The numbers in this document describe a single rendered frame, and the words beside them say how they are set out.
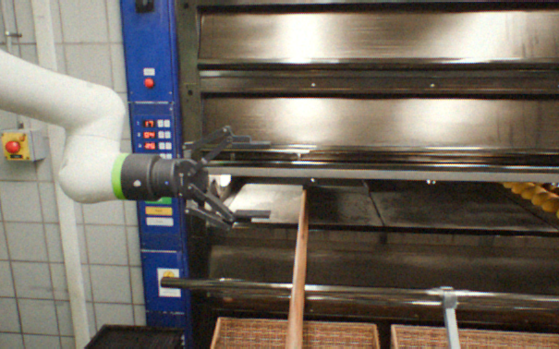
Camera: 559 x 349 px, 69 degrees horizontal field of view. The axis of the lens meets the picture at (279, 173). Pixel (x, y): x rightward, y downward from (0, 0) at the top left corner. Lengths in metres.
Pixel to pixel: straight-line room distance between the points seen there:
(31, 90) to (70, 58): 0.74
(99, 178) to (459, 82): 1.03
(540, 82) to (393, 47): 0.45
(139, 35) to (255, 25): 0.35
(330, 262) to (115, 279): 0.78
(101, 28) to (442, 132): 1.11
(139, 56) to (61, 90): 0.60
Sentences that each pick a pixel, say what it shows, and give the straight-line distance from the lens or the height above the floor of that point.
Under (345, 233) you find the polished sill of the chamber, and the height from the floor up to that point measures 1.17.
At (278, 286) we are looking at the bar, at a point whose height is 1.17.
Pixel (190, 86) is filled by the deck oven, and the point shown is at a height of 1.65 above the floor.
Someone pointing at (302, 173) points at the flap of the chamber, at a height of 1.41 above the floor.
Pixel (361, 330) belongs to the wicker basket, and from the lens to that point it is 1.53.
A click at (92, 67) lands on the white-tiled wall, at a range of 1.48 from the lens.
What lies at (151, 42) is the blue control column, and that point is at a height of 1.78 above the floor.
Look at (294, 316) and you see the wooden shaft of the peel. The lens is 0.87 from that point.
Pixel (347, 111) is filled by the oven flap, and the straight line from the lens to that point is 1.32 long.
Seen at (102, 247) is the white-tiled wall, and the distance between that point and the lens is 1.61.
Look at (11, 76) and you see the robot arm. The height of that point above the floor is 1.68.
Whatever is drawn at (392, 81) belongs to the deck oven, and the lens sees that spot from 1.32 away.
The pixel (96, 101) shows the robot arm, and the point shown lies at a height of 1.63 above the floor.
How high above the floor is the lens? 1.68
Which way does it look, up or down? 13 degrees down
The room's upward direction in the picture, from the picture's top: straight up
